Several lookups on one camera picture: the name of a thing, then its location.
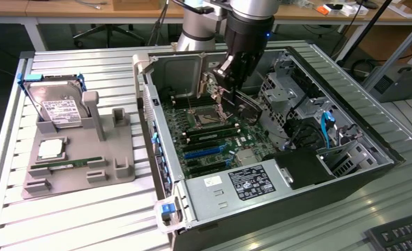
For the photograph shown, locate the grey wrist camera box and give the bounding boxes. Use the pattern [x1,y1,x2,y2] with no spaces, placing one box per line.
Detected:
[205,0,232,17]

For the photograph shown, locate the silver chipset heat sink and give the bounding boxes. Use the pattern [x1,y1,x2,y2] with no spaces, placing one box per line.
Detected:
[236,151,262,163]

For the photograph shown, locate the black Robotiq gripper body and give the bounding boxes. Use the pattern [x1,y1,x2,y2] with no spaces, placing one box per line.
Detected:
[224,15,275,79]

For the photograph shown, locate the black open PC case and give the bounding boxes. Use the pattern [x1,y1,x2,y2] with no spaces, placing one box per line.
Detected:
[132,45,405,251]

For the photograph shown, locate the green RAM stick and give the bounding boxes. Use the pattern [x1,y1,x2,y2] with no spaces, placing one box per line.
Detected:
[30,156,104,169]

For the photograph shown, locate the brown cardboard box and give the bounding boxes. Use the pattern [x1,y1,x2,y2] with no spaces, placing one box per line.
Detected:
[113,0,168,11]

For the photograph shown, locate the black plastic air shroud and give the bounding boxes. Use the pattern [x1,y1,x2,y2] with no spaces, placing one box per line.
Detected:
[261,147,335,190]

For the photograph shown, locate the green motherboard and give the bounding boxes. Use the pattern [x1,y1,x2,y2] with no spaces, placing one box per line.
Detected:
[162,91,275,178]

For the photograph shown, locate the black stand pole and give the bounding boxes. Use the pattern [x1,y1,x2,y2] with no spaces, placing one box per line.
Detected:
[334,0,394,65]

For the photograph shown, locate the grey power supply unit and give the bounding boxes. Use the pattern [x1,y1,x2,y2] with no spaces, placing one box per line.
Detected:
[182,159,293,223]

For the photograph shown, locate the black office chair base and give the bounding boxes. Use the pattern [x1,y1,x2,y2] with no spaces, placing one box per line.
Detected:
[70,23,145,48]

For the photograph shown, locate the black RAM slot bank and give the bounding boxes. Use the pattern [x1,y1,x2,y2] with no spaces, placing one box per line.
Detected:
[170,93,214,109]
[182,124,241,144]

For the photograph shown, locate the grey equipment box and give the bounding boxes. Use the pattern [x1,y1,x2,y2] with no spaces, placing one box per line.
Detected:
[361,64,412,102]

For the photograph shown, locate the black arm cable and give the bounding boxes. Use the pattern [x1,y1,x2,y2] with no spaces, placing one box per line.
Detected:
[172,0,214,14]

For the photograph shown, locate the small white box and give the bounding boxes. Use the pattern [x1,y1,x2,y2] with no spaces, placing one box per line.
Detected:
[337,4,369,17]

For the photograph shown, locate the CPU socket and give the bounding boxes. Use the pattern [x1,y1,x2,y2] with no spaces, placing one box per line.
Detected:
[188,106,228,130]

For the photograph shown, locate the grey plastic parts rack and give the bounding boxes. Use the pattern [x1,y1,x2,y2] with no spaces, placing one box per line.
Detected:
[20,90,137,201]

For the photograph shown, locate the silver CPU chip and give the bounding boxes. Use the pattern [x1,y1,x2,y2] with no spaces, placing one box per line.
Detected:
[36,139,66,159]

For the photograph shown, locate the hard disk in blue caddy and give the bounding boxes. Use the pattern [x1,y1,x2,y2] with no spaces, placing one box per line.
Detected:
[17,73,90,129]

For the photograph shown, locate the silver case handle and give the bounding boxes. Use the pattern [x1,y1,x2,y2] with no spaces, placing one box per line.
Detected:
[154,200,184,233]

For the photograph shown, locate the wooden desk grey legs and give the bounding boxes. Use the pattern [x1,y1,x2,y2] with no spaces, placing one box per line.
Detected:
[0,0,185,52]
[271,0,412,53]

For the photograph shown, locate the black keyboard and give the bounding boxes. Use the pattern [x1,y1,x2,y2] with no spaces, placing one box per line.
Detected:
[363,211,412,251]

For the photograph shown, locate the blue SATA wire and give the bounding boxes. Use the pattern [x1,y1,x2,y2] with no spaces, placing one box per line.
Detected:
[318,111,334,151]

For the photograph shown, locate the black graphics card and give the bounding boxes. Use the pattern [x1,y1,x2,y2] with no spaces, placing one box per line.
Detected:
[197,51,262,124]

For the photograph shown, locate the metal disk bay cage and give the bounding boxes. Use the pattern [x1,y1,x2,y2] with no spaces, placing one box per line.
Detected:
[257,72,330,147]

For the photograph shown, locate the black power wire bundle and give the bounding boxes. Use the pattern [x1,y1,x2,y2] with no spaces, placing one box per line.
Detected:
[282,109,323,151]

